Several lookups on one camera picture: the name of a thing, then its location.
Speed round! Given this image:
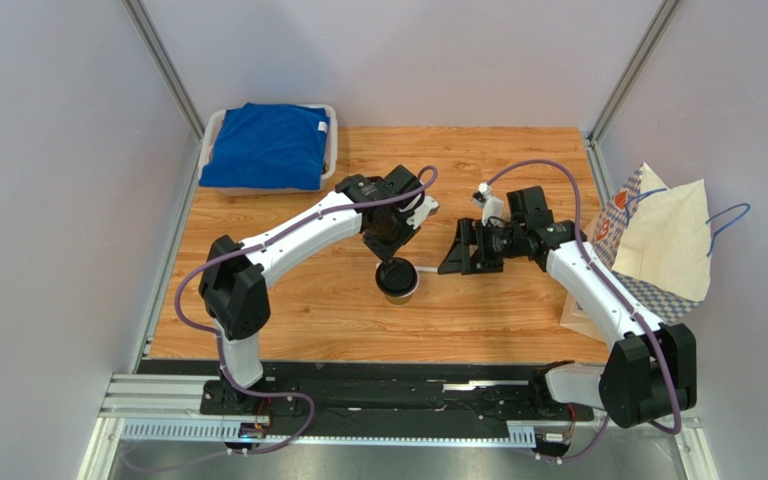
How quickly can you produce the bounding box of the black plastic cup lid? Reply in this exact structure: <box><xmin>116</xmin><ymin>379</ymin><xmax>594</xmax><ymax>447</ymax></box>
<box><xmin>375</xmin><ymin>258</ymin><xmax>419</xmax><ymax>293</ymax></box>

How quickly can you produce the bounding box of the brown paper coffee cup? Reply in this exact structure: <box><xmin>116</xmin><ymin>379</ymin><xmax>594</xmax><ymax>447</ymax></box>
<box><xmin>384</xmin><ymin>287</ymin><xmax>417</xmax><ymax>306</ymax></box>

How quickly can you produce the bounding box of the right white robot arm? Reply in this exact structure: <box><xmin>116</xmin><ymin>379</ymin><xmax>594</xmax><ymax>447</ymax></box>
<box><xmin>437</xmin><ymin>183</ymin><xmax>698</xmax><ymax>428</ymax></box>

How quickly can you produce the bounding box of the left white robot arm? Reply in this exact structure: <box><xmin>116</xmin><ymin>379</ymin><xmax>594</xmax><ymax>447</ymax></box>
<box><xmin>198</xmin><ymin>166</ymin><xmax>440</xmax><ymax>389</ymax></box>

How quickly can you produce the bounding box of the blue folded towel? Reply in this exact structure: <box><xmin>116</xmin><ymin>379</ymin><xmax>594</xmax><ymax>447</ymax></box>
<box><xmin>198</xmin><ymin>102</ymin><xmax>331</xmax><ymax>192</ymax></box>

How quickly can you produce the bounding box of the blue checkered paper bag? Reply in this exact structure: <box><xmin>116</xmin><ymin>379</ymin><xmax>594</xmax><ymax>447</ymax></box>
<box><xmin>560</xmin><ymin>162</ymin><xmax>752</xmax><ymax>344</ymax></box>

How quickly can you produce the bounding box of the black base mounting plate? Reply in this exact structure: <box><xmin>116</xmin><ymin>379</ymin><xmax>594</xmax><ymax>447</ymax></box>
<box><xmin>137</xmin><ymin>359</ymin><xmax>664</xmax><ymax>441</ymax></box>

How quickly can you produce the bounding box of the white plastic basket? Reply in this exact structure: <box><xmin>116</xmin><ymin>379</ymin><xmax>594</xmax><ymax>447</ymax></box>
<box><xmin>198</xmin><ymin>103</ymin><xmax>339</xmax><ymax>197</ymax></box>

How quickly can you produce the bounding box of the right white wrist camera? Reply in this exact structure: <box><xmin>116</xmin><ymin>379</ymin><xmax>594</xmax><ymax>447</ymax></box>
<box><xmin>472</xmin><ymin>183</ymin><xmax>505</xmax><ymax>227</ymax></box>

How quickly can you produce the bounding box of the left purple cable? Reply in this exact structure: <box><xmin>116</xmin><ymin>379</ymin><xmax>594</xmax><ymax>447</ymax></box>
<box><xmin>114</xmin><ymin>165</ymin><xmax>440</xmax><ymax>467</ymax></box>

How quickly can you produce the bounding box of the purple cable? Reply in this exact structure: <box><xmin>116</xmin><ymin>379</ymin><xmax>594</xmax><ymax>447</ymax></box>
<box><xmin>114</xmin><ymin>165</ymin><xmax>440</xmax><ymax>467</ymax></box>
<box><xmin>482</xmin><ymin>158</ymin><xmax>683</xmax><ymax>465</ymax></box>

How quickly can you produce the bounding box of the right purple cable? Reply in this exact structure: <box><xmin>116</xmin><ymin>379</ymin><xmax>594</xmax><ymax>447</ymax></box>
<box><xmin>482</xmin><ymin>158</ymin><xmax>683</xmax><ymax>465</ymax></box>

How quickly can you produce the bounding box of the aluminium rail frame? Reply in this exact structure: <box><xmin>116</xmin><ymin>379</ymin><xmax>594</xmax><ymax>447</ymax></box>
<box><xmin>82</xmin><ymin>375</ymin><xmax>719</xmax><ymax>479</ymax></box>

